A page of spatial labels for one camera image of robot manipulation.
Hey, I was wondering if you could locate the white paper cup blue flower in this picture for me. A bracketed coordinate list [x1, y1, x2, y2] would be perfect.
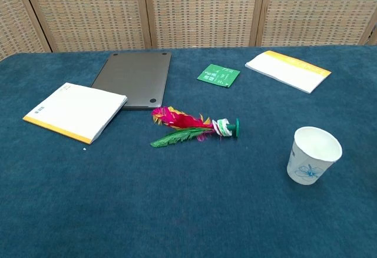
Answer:
[286, 126, 343, 186]

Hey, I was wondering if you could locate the colourful feather shuttlecock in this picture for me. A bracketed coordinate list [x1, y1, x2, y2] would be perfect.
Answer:
[150, 106, 240, 148]

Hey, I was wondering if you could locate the green square card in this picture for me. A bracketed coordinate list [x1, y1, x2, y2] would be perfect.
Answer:
[196, 63, 241, 88]

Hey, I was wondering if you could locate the grey closed laptop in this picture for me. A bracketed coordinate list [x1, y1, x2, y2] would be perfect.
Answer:
[90, 52, 172, 111]

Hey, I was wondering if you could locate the blue tablecloth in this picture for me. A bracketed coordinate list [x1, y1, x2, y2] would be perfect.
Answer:
[0, 45, 377, 258]

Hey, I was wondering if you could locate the woven folding screen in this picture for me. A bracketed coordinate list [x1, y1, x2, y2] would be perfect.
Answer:
[0, 0, 377, 62]

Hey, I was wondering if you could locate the white booklet yellow stripe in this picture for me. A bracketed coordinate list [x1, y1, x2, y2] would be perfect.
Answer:
[244, 50, 332, 94]

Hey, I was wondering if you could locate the white notepad yellow edge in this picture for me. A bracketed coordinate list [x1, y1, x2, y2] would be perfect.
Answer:
[22, 82, 128, 145]

